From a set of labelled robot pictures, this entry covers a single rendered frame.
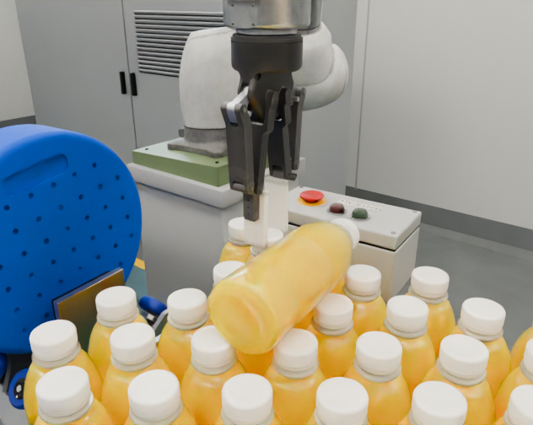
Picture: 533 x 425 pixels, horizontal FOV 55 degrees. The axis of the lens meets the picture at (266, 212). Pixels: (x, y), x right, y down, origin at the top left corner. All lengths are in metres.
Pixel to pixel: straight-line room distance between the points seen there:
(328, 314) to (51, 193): 0.36
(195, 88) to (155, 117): 1.66
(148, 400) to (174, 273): 0.93
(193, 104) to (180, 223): 0.28
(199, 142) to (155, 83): 1.60
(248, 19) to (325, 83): 0.72
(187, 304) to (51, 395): 0.15
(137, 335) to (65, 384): 0.08
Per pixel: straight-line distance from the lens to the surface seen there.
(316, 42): 1.18
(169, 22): 2.66
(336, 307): 0.51
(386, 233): 0.68
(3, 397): 0.73
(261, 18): 0.52
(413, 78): 3.33
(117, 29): 2.98
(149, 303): 0.76
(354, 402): 0.41
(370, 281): 0.56
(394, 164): 3.47
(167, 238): 1.30
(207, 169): 1.12
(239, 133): 0.53
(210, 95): 1.19
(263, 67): 0.53
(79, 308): 0.67
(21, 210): 0.65
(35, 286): 0.69
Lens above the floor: 1.38
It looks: 23 degrees down
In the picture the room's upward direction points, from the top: straight up
